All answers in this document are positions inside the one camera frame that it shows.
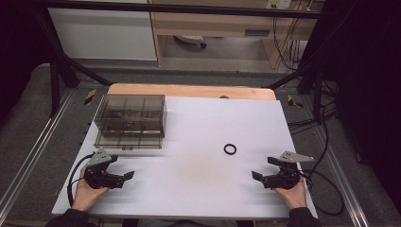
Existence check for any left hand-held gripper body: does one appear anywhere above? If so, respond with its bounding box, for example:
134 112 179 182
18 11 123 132
83 148 128 190

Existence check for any light wooden desk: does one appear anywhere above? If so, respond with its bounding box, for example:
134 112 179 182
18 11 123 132
148 0 326 70

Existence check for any black metal frame bar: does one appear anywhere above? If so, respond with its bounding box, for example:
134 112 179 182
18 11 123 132
31 0 335 20

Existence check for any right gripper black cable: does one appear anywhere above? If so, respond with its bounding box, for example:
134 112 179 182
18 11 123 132
298 105 346 218

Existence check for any white cabinet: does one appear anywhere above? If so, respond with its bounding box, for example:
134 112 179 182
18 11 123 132
46 0 158 61

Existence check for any person's right hand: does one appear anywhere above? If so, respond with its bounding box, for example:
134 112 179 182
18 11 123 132
272 177 308 211

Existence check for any smoky clear compartment box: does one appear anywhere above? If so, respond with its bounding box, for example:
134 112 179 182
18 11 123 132
93 94 167 151

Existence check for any white chair base with caster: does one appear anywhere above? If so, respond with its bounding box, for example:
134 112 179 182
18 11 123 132
173 34 208 49

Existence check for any black curtain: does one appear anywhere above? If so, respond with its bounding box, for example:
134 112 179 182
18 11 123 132
315 0 401 202

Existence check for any white wall socket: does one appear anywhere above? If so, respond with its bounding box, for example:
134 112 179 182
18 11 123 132
265 0 292 10

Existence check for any person's left hand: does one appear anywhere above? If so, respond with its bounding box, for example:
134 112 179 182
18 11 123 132
71 166 111 213

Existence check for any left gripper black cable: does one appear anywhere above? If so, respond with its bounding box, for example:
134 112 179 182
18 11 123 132
66 152 96 208

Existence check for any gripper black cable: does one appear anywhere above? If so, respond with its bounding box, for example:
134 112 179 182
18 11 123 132
298 105 346 218
66 152 96 208

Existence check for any yellow black striped tape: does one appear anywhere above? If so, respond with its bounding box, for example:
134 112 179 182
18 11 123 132
83 88 97 106
287 94 305 110

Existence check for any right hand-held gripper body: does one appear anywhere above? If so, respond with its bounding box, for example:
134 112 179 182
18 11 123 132
260 150 315 191

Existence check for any aluminium floor rail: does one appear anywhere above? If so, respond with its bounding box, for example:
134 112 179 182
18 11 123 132
0 90 76 216
313 124 371 227

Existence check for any hanging black cables bundle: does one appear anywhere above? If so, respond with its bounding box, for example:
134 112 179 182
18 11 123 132
271 0 316 72

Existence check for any black metal frame stand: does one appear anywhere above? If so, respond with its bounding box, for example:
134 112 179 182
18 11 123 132
31 6 114 118
268 0 360 122

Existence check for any white work board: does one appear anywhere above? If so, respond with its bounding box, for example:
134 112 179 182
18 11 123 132
51 96 319 220

